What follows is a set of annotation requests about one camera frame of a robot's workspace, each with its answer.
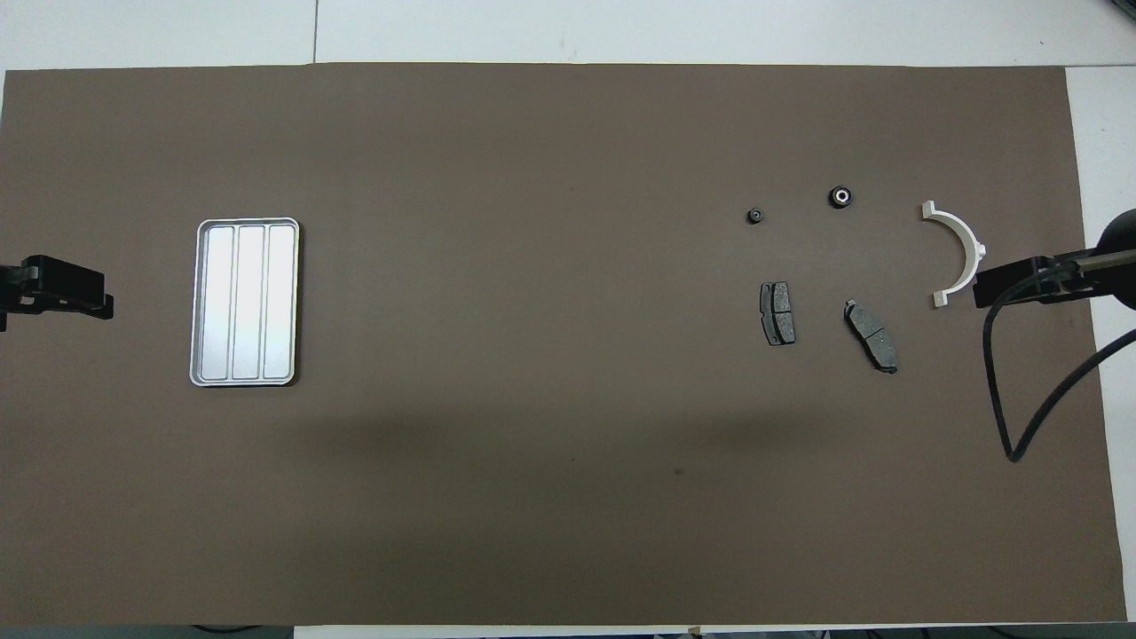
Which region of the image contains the curved dark brake pad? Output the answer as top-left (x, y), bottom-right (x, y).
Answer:
top-left (842, 299), bottom-right (900, 375)

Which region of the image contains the rectangular dark brake pad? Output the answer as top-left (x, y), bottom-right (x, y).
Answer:
top-left (759, 280), bottom-right (797, 347)

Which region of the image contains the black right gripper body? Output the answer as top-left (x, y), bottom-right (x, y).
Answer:
top-left (1001, 255), bottom-right (1100, 307)

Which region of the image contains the white semicircular bracket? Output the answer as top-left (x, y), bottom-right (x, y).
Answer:
top-left (920, 201), bottom-right (988, 310)

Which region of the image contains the silver metal tray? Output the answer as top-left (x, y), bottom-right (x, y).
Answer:
top-left (188, 217), bottom-right (302, 389)

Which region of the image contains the brown table mat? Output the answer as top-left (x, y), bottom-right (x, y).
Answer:
top-left (0, 62), bottom-right (1128, 627)

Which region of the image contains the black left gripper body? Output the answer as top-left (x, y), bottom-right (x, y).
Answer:
top-left (0, 256), bottom-right (107, 313)

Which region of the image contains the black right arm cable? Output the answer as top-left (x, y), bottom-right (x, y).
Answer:
top-left (982, 251), bottom-right (1136, 463)

